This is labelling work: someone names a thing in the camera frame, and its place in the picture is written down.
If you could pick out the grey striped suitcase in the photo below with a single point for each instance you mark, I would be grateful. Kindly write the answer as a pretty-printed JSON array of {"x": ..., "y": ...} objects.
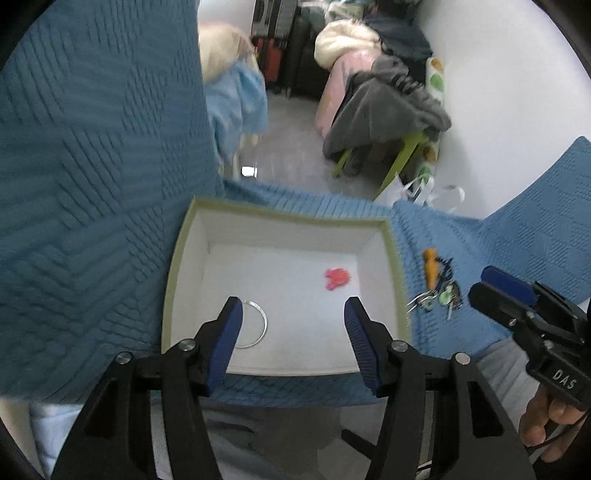
[{"x": 268, "y": 18}]

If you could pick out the dark navy clothes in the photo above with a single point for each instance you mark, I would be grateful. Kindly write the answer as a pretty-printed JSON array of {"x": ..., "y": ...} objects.
[{"x": 401, "y": 34}]

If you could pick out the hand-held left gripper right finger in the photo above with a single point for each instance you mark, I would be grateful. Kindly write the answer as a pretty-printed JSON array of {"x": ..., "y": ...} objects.
[{"x": 362, "y": 341}]

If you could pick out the light blue blanket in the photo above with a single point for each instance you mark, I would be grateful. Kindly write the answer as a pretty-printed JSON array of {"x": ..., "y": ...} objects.
[{"x": 240, "y": 106}]

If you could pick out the pink blanket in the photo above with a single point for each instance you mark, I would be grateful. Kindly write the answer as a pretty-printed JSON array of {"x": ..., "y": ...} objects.
[{"x": 334, "y": 92}]

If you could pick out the green stool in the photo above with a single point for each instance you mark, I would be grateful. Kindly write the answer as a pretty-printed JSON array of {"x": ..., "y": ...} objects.
[{"x": 406, "y": 150}]

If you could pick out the orange bottle-shaped pendant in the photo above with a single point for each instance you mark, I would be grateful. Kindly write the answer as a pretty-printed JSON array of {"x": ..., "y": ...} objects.
[{"x": 431, "y": 272}]

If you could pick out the thin silver bangle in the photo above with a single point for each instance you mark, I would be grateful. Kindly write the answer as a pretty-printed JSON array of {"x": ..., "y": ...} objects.
[{"x": 265, "y": 323}]

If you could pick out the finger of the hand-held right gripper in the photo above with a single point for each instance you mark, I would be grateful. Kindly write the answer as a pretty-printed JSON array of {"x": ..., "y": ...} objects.
[
  {"x": 496, "y": 304},
  {"x": 505, "y": 282}
]

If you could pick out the small red toy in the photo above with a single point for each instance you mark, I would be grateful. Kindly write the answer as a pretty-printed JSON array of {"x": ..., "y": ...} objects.
[{"x": 337, "y": 279}]

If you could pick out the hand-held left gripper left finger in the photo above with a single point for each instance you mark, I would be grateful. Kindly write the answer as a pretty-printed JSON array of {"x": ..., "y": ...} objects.
[{"x": 226, "y": 341}]

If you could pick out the person's right hand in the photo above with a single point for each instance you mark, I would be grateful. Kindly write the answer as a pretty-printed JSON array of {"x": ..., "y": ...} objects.
[{"x": 535, "y": 424}]

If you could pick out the white bag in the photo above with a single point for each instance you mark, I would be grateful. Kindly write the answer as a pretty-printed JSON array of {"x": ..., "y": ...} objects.
[{"x": 415, "y": 189}]

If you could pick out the blue textured sofa cover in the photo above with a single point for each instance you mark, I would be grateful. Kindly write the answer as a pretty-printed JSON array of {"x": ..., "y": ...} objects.
[{"x": 92, "y": 184}]

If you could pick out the grey fleece blanket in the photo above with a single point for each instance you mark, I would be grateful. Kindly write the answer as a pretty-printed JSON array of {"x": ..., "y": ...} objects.
[{"x": 388, "y": 106}]

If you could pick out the person's grey trousers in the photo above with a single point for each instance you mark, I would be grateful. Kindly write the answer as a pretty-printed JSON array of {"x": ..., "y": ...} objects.
[{"x": 277, "y": 443}]

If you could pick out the cream fleece blanket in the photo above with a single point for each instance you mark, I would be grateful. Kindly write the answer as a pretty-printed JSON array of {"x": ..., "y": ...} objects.
[{"x": 344, "y": 41}]

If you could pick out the black suitcase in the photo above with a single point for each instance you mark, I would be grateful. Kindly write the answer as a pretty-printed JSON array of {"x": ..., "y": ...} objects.
[{"x": 302, "y": 55}]

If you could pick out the cream pillow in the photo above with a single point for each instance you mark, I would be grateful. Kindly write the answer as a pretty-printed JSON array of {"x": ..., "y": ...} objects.
[{"x": 221, "y": 48}]

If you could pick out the red suitcase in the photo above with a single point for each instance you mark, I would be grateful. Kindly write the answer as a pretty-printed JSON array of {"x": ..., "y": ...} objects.
[{"x": 270, "y": 60}]

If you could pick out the white cardboard box green rim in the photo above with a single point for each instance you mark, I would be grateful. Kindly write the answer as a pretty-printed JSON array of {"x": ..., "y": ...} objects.
[{"x": 277, "y": 277}]

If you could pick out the white board green dots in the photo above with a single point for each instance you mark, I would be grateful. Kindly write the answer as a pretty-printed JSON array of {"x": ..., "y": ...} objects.
[{"x": 436, "y": 81}]

